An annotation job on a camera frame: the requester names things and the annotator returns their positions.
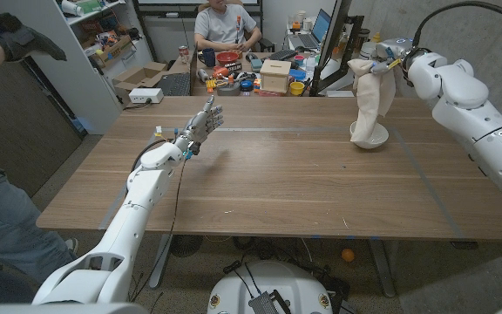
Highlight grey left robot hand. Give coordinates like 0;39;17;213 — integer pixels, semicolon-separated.
173;95;225;157

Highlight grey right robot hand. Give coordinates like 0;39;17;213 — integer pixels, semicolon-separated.
370;38;414;75

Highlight white cloth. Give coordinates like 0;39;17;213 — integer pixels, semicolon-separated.
347;58;397;144

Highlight white domed robot base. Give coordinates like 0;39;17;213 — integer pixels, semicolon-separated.
207;260;334;314

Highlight red bowl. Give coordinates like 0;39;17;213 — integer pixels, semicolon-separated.
215;51;241;66

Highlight white ceramic bowl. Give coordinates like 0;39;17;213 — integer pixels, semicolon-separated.
349;120;390;151

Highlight white canister with label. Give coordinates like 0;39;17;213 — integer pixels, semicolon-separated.
358;41;381;62

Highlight dark jar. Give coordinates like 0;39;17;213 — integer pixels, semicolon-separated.
355;28;371;53

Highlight cluttered wooden desk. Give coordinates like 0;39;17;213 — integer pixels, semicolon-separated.
189;51;403;98

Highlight black keyboard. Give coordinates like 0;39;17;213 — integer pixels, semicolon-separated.
157;72;191;98
268;49;299;62

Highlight white power box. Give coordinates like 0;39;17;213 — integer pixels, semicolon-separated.
127;87;165;105

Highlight black monitor on stand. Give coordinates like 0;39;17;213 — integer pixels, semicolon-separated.
309;0;365;97

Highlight white flat pad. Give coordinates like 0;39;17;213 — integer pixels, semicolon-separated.
324;89;356;99

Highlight dark blue mug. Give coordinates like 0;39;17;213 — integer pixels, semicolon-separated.
198;47;217;68

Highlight open silver laptop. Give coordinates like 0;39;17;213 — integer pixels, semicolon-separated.
286;8;333;50

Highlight open cardboard box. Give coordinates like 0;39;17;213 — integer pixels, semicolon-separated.
111;61;169;106

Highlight light wooden slot box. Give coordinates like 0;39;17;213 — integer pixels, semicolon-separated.
259;59;292;94

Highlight seated person in grey shirt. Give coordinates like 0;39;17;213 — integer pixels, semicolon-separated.
193;0;263;52

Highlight cardboard box with toys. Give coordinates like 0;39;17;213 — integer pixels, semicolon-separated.
90;34;133;69

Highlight black round fan grille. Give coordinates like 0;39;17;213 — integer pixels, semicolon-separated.
170;234;204;258

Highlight grey tape strip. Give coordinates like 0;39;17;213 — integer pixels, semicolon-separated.
98;185;128;231
390;127;468;239

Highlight grey table leg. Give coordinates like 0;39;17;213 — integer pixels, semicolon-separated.
148;234;174;290
369;238;397;298

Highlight white shelf unit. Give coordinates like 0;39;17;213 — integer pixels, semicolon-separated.
0;0;154;135

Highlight green box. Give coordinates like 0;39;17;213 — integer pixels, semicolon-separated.
76;0;104;14

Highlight black finned electronics module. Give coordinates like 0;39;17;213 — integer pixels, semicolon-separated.
248;290;294;314

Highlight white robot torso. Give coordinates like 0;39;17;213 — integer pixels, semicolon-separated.
0;285;147;314

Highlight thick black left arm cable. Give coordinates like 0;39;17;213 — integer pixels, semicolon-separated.
129;138;173;175

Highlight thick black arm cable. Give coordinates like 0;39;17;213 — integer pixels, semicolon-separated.
129;138;173;175
411;0;502;49

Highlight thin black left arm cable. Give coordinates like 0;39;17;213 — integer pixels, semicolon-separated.
129;157;188;303

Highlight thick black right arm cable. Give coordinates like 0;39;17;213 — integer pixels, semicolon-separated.
411;0;502;49

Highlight tangled black cables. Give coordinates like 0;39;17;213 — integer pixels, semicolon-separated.
222;237;352;306

